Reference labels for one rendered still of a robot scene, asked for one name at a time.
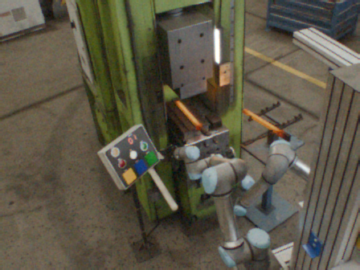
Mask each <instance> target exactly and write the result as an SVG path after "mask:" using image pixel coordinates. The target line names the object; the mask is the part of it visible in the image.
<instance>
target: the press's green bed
mask: <svg viewBox="0 0 360 270"><path fill-rule="evenodd" d="M174 185H175V195H176V200H177V204H178V207H179V208H180V210H181V211H182V213H183V214H184V216H185V217H186V219H187V221H188V222H189V224H190V225H193V224H195V223H198V222H202V221H203V220H204V219H208V218H210V217H212V216H214V215H217V210H216V209H215V201H214V198H212V197H211V196H210V194H207V193H206V191H205V190H204V186H203V184H200V185H199V184H198V185H197V186H195V187H191V188H190V189H187V188H186V187H185V185H184V184H183V182H182V181H181V179H180V177H179V176H178V175H177V174H176V173H175V171H174Z"/></svg>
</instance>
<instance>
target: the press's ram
mask: <svg viewBox="0 0 360 270"><path fill-rule="evenodd" d="M154 17H155V18H156V27H157V36H158V46H159V51H160V61H161V66H162V79H163V80H164V81H165V82H166V83H167V84H168V85H169V86H170V87H171V88H172V89H175V88H180V87H181V86H182V85H183V86H186V85H188V84H192V83H194V82H199V81H200V80H203V78H204V79H207V78H211V77H213V71H212V21H211V20H210V19H209V18H208V17H206V16H204V15H203V14H201V13H199V12H198V11H196V10H195V9H194V8H192V7H191V6H186V7H183V8H182V14H180V15H178V16H176V17H164V16H162V15H161V13H160V14H154Z"/></svg>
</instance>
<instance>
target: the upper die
mask: <svg viewBox="0 0 360 270"><path fill-rule="evenodd" d="M162 80H163V79H162ZM166 84H167V83H166ZM167 85H168V84H167ZM168 86H169V85H168ZM169 87H170V86H169ZM170 88H171V87H170ZM171 89H172V88H171ZM172 90H173V91H174V93H175V94H176V95H178V97H179V98H180V100H182V99H184V98H187V97H190V96H193V95H197V94H199V93H202V92H205V91H206V90H207V79H204V78H202V80H200V81H199V82H194V83H192V84H188V85H186V86H183V85H182V86H181V87H180V88H175V89H172Z"/></svg>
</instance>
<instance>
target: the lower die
mask: <svg viewBox="0 0 360 270"><path fill-rule="evenodd" d="M174 100H179V101H180V102H181V103H182V104H183V105H184V107H185V108H186V109H187V110H189V112H190V114H191V115H193V117H195V119H196V120H197V121H198V122H199V124H202V126H203V127H204V128H205V130H206V131H207V132H208V123H207V122H206V121H204V118H203V117H202V116H201V115H198V112H197V111H196V112H195V108H193V106H191V105H190V104H189V103H188V104H187V101H186V99H185V98H184V99H182V100H180V98H177V97H176V98H174V99H172V100H171V101H169V102H166V106H167V109H169V110H170V112H169V110H166V116H167V118H168V113H169V118H168V119H169V120H170V117H171V120H170V121H171V123H172V124H173V125H174V127H175V122H176V121H177V119H178V121H180V124H179V122H178V123H177V124H176V125H177V129H178V126H179V132H180V134H181V135H182V136H183V138H184V139H185V140H186V139H190V138H192V137H194V135H195V136H198V135H199V134H202V133H201V132H200V131H199V130H197V129H196V125H195V124H194V123H193V121H192V120H191V119H190V118H189V117H188V116H187V115H186V114H185V113H184V112H183V110H182V109H181V108H180V107H179V106H178V104H176V103H175V102H174ZM171 113H173V115H175V117H174V116H171ZM201 117H202V119H201ZM174 118H177V119H174ZM173 120H174V122H173Z"/></svg>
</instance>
